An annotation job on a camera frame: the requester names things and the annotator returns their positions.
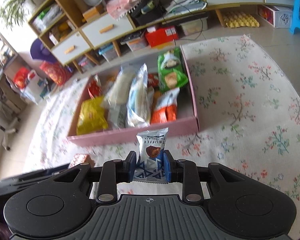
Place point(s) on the red shoe box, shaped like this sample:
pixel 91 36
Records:
pixel 162 36

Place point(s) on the pink cardboard box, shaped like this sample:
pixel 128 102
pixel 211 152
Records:
pixel 187 118

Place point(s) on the red gift bag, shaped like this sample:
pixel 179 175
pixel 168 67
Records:
pixel 57 73

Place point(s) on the clear white pastry packet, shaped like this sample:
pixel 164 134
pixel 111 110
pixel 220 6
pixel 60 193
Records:
pixel 119 91

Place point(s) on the yellow snack bag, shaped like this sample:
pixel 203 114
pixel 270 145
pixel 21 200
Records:
pixel 91 117

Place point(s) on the blue white truffle chocolate packet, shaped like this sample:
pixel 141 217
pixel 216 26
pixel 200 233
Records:
pixel 150 163

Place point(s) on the white printed carton box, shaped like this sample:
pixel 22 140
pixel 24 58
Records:
pixel 277 16

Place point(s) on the green cracker snack bag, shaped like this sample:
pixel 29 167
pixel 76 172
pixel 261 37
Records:
pixel 170 70

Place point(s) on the floral white table cloth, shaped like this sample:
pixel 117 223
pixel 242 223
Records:
pixel 249 115

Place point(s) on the yellow egg tray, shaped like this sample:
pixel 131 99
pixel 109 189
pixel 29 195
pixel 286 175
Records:
pixel 237 19

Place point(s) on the purple hat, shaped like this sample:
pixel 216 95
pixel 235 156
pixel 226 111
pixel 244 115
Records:
pixel 39 52

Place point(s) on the green potted plant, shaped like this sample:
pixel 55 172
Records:
pixel 12 12

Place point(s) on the wooden white drawer cabinet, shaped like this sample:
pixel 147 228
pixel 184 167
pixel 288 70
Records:
pixel 70 36

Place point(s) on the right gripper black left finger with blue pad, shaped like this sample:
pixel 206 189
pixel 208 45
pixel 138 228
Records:
pixel 114 172

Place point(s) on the orange red snack packet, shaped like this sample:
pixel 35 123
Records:
pixel 165 109

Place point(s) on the blue white bread packet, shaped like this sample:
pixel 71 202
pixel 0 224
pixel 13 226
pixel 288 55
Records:
pixel 139 104

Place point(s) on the orange wafer snack packet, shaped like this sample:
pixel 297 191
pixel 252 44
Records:
pixel 78 159

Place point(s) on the white plastic shopping bag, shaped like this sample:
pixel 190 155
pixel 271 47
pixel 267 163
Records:
pixel 31 85

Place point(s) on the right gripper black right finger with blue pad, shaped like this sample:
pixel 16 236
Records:
pixel 187 173

